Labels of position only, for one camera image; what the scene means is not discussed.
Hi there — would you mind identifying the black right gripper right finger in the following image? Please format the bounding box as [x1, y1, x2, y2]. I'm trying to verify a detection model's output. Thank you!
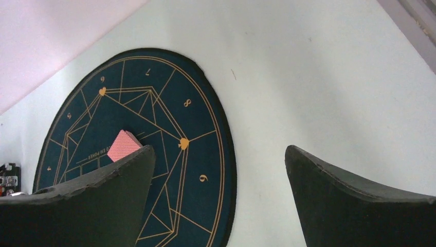
[285, 145, 435, 246]

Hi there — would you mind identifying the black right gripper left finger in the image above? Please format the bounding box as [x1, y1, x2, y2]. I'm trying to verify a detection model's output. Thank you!
[1, 146, 156, 246]

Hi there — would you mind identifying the red playing card deck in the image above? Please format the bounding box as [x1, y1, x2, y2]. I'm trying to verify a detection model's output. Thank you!
[107, 130, 143, 162]

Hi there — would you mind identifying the black carrying case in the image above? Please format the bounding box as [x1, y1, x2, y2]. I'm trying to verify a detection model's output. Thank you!
[1, 163, 22, 197]

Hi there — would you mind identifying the round dark poker mat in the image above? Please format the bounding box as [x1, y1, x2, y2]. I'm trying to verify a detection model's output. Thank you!
[33, 48, 237, 246]

